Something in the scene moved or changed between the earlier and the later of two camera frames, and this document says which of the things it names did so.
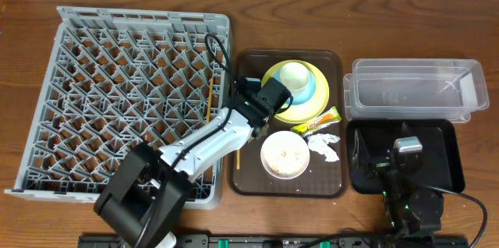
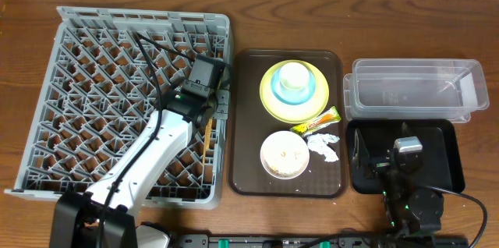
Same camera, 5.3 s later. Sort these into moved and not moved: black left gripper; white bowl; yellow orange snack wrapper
Moved: black left gripper
Not moved: yellow orange snack wrapper; white bowl
